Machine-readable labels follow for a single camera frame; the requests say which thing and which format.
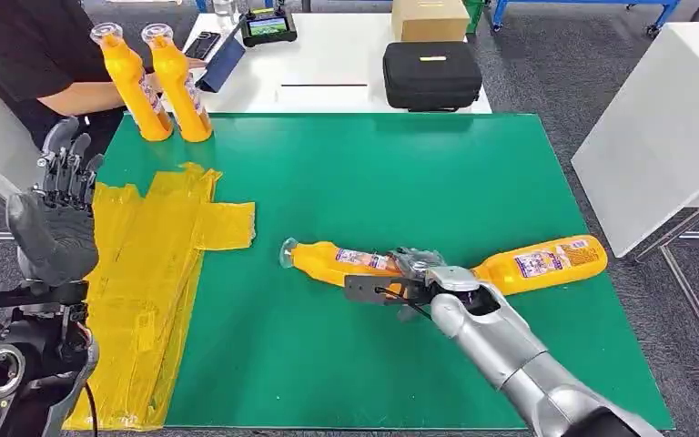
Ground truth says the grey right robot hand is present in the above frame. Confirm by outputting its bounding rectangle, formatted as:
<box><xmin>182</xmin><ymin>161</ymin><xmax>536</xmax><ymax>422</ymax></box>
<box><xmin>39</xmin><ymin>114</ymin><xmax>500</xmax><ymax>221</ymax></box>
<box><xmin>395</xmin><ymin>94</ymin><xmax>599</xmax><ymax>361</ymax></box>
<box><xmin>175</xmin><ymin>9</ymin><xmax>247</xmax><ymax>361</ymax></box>
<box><xmin>388</xmin><ymin>246</ymin><xmax>449</xmax><ymax>281</ymax></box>

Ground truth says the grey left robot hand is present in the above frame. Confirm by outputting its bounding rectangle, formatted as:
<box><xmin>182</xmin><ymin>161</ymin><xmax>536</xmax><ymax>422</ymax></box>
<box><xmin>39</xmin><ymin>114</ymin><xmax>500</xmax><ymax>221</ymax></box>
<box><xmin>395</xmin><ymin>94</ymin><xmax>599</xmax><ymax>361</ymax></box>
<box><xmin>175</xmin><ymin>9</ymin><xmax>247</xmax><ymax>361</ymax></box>
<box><xmin>5</xmin><ymin>117</ymin><xmax>107</xmax><ymax>289</ymax></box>

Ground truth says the orange drink bottle blue label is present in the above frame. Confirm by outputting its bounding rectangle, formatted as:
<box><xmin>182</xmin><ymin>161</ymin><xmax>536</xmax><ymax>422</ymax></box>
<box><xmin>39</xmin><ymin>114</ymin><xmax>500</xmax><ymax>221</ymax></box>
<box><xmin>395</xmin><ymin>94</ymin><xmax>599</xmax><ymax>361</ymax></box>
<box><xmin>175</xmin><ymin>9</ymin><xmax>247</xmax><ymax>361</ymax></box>
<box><xmin>140</xmin><ymin>23</ymin><xmax>214</xmax><ymax>144</ymax></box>

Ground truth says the black smartphone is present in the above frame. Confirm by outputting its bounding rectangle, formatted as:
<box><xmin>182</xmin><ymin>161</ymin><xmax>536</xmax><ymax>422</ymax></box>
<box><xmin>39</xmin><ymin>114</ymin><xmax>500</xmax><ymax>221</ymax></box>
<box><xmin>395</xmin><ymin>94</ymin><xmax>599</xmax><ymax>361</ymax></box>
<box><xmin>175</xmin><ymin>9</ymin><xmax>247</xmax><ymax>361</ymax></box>
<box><xmin>183</xmin><ymin>31</ymin><xmax>222</xmax><ymax>62</ymax></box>

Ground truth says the yellow plastic sheet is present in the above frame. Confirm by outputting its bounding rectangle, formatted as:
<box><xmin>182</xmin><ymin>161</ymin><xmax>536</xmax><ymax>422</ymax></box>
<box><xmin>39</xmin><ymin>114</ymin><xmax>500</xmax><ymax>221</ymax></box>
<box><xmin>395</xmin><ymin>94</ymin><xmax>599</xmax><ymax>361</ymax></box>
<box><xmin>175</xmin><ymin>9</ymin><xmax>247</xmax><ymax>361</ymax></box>
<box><xmin>63</xmin><ymin>161</ymin><xmax>257</xmax><ymax>432</ymax></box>

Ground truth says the green table mat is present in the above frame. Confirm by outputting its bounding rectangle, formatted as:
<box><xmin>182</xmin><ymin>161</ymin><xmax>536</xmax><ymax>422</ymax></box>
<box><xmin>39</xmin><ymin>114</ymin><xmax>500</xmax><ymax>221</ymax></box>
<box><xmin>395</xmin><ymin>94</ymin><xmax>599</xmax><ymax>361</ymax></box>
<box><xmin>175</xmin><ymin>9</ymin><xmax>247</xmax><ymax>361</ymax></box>
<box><xmin>93</xmin><ymin>113</ymin><xmax>675</xmax><ymax>431</ymax></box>

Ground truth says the black zip case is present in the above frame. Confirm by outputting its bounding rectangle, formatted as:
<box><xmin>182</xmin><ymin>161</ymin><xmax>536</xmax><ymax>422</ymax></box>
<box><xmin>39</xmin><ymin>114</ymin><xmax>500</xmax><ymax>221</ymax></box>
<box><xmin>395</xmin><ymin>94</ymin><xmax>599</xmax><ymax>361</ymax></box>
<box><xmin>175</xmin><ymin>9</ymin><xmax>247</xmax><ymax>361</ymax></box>
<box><xmin>382</xmin><ymin>40</ymin><xmax>484</xmax><ymax>113</ymax></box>

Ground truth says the person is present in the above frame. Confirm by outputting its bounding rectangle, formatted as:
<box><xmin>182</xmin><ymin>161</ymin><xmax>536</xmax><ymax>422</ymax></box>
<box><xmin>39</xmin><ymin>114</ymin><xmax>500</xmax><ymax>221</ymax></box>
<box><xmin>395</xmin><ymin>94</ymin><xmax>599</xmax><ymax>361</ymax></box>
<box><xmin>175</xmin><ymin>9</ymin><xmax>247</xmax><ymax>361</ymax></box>
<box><xmin>0</xmin><ymin>0</ymin><xmax>206</xmax><ymax>152</ymax></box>

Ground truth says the cardboard box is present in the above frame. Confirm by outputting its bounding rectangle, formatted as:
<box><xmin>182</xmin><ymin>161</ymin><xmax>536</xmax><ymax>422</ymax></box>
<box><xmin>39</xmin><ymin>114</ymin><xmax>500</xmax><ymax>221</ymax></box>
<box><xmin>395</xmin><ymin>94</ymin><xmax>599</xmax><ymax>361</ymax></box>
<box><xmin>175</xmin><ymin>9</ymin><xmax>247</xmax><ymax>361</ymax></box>
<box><xmin>391</xmin><ymin>0</ymin><xmax>471</xmax><ymax>44</ymax></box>

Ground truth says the green crate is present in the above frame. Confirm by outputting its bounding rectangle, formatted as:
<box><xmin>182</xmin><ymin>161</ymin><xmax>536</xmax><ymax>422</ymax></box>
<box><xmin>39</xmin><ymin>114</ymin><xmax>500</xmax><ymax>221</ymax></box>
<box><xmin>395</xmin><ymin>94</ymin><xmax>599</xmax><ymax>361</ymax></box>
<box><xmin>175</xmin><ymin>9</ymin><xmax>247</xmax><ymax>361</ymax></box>
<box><xmin>462</xmin><ymin>0</ymin><xmax>486</xmax><ymax>35</ymax></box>

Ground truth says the black controller with screen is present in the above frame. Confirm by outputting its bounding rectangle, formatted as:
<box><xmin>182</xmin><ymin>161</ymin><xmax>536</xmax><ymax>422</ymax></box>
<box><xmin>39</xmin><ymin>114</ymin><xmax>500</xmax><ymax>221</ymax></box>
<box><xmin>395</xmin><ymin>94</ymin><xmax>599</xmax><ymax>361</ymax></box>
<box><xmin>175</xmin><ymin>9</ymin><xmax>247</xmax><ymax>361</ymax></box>
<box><xmin>240</xmin><ymin>6</ymin><xmax>299</xmax><ymax>48</ymax></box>

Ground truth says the black right wrist camera bracket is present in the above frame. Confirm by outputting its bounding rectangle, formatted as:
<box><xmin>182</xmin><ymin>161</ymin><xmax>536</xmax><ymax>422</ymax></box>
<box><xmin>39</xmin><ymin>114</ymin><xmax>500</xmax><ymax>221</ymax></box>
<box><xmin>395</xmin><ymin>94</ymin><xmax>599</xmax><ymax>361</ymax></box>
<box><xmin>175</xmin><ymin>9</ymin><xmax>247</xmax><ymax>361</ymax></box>
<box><xmin>343</xmin><ymin>274</ymin><xmax>432</xmax><ymax>320</ymax></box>

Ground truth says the blue metal cart frame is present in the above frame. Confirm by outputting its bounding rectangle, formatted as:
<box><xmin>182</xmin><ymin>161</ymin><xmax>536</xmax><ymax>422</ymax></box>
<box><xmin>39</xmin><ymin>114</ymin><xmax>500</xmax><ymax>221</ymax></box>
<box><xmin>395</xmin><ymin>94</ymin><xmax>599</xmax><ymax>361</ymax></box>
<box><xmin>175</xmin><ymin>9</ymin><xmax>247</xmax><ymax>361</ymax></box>
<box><xmin>491</xmin><ymin>0</ymin><xmax>683</xmax><ymax>35</ymax></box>

